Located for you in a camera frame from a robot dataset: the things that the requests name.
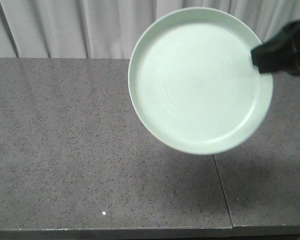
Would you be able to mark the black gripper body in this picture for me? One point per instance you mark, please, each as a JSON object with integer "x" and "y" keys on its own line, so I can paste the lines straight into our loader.
{"x": 290, "y": 52}

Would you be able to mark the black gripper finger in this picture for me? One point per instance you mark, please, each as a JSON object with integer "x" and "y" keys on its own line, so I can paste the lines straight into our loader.
{"x": 271, "y": 56}

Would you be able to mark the light green round plate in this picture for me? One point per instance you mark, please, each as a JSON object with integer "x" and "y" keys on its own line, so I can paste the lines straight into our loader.
{"x": 192, "y": 83}

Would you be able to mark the white pleated curtain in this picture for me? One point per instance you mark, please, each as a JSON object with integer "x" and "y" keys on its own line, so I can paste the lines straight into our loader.
{"x": 109, "y": 29}

